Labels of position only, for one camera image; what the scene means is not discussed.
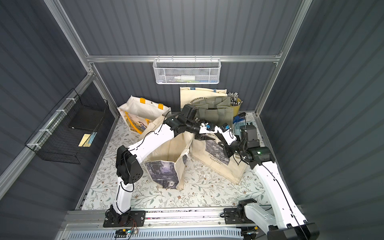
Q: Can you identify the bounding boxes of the white wire mesh basket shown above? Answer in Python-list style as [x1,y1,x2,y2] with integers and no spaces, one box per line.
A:
[153,58,222,85]

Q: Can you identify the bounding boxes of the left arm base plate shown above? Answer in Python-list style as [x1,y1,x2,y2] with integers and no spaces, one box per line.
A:
[103,210,146,228]

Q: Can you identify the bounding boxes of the blue stapler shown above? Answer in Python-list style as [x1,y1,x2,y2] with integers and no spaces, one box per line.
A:
[233,112,246,124]

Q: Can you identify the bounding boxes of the yellow pen holder cup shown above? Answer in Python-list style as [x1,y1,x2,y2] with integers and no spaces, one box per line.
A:
[227,92,242,117]

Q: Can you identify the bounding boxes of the cream canvas bag painting print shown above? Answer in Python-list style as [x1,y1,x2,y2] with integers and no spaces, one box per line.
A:
[190,134,247,184]

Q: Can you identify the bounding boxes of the yellow sticky note pad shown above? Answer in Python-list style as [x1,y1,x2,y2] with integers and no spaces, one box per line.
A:
[78,134,91,148]

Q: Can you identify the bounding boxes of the open cream canvas bag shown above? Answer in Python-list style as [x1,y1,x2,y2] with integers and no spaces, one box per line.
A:
[138,113,195,191]

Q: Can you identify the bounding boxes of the small green circuit board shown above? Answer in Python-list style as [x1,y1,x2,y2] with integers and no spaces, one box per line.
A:
[114,229,134,240]

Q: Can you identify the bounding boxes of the white bottle in basket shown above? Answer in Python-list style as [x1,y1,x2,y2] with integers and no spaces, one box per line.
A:
[174,75,196,82]

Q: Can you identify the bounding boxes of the white tote bag yellow handles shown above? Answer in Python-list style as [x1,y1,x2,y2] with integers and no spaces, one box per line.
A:
[117,96,171,134]

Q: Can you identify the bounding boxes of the black notebook in basket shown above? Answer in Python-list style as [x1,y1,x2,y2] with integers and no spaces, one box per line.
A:
[68,108,104,131]

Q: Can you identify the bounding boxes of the light blue calculator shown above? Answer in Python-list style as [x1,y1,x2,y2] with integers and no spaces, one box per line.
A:
[234,121,246,137]

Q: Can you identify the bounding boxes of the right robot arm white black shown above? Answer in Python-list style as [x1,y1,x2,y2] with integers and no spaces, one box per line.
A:
[224,124,320,240]

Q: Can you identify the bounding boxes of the floral table mat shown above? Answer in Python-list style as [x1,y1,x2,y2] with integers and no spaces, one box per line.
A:
[80,118,270,210]

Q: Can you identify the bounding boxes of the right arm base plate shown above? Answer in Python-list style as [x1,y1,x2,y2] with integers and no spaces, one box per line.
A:
[220,208,244,225]

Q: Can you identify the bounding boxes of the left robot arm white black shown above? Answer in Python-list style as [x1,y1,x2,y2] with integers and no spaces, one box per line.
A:
[105,104,217,226]

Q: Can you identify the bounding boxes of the black wire wall basket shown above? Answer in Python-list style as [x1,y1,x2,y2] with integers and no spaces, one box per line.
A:
[26,93,115,165]

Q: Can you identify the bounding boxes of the cream tote bag black lettering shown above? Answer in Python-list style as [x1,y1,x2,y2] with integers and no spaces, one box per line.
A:
[180,87,227,109]

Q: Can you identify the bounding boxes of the olive green tote bag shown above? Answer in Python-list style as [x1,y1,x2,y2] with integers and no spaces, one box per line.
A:
[192,97,234,127]

